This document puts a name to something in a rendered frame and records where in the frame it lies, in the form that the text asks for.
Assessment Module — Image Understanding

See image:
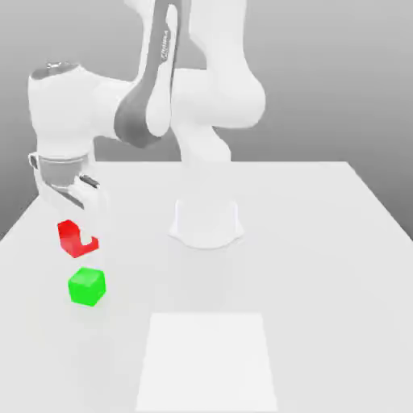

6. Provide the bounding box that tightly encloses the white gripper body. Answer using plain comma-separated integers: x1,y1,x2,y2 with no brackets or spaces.
37,179,108,227

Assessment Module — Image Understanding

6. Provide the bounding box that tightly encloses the small red cube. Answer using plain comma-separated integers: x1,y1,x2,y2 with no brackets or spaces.
56,219,100,260

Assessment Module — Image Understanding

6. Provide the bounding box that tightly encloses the small green cube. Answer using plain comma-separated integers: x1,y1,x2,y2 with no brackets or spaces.
67,266,107,308

